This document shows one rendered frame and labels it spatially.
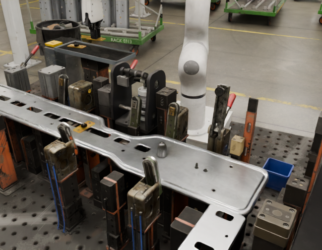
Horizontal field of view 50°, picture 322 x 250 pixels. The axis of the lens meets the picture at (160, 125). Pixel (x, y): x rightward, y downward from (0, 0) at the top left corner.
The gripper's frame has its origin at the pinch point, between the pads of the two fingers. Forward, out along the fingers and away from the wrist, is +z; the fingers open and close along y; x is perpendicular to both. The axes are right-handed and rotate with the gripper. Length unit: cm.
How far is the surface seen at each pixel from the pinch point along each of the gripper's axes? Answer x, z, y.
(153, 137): 43, 24, 34
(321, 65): 114, 124, -377
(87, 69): -3.7, 15.8, 4.1
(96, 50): -0.2, 8.0, -0.2
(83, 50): -6.0, 8.0, 2.3
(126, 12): -170, 70, -344
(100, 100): 13.9, 20.7, 21.5
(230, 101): 66, 11, 23
